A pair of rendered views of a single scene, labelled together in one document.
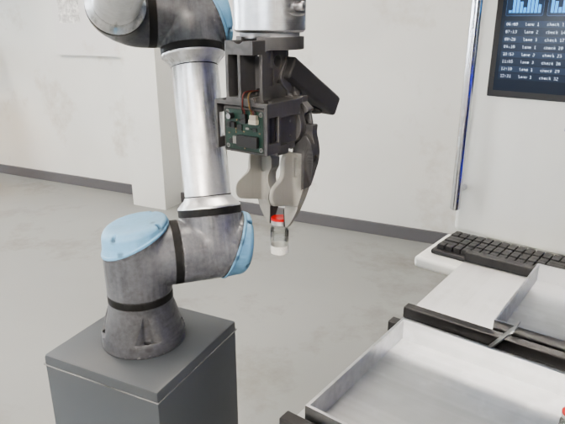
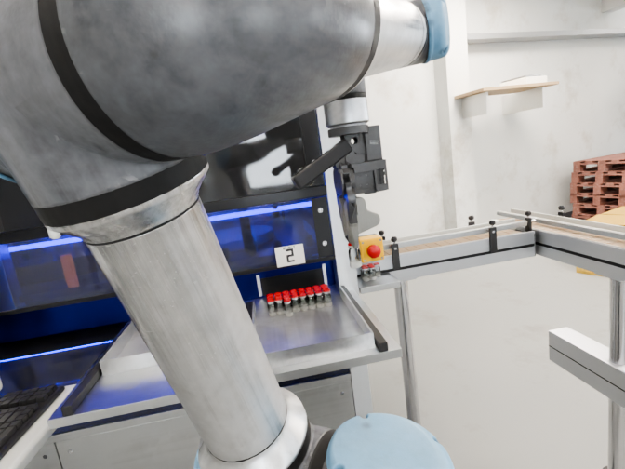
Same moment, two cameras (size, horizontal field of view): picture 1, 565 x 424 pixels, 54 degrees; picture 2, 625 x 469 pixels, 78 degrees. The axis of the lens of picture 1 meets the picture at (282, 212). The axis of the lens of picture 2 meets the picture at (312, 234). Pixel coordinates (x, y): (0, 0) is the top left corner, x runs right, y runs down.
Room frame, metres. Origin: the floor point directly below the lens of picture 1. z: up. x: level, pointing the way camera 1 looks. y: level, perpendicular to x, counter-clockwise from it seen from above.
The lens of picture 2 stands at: (1.16, 0.45, 1.29)
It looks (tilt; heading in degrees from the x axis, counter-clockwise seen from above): 11 degrees down; 226
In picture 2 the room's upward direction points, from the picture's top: 8 degrees counter-clockwise
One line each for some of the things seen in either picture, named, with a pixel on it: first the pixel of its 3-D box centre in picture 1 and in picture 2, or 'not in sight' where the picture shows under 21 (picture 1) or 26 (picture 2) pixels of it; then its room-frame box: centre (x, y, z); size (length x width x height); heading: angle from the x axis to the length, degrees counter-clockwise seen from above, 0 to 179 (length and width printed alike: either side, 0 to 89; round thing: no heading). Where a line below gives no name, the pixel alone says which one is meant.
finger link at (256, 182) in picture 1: (254, 186); (364, 222); (0.62, 0.03, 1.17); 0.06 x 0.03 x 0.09; 143
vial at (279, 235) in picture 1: (279, 235); (354, 255); (0.62, 0.00, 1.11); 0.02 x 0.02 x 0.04
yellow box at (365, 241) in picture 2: not in sight; (369, 247); (0.21, -0.28, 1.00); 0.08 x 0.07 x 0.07; 53
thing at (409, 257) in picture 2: not in sight; (436, 247); (-0.10, -0.22, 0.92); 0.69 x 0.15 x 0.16; 143
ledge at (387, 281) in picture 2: not in sight; (374, 281); (0.18, -0.30, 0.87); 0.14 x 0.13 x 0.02; 53
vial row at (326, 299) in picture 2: not in sight; (299, 302); (0.48, -0.33, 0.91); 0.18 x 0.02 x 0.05; 142
